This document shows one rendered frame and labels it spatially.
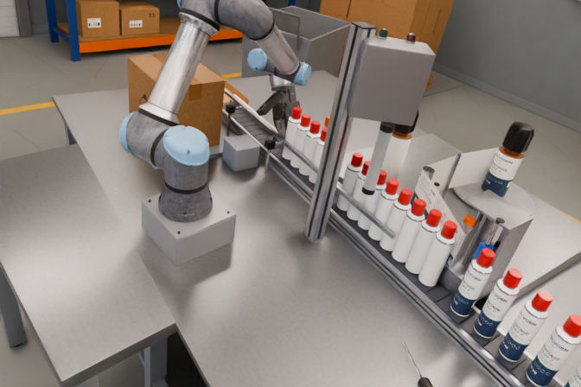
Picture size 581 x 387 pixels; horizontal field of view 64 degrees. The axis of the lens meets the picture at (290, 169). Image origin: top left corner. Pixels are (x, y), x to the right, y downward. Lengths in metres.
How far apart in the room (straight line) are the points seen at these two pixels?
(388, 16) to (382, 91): 3.69
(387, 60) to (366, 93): 0.10
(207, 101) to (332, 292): 0.82
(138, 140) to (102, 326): 0.47
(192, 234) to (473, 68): 5.13
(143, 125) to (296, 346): 0.69
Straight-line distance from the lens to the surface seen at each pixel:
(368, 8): 4.96
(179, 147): 1.21
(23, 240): 1.47
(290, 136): 1.69
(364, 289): 1.37
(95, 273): 1.34
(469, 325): 1.34
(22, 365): 2.25
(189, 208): 1.30
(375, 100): 1.18
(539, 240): 1.78
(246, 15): 1.28
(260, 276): 1.32
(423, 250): 1.34
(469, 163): 1.77
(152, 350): 1.71
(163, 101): 1.31
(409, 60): 1.16
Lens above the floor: 1.77
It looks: 32 degrees down
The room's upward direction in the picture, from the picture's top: 11 degrees clockwise
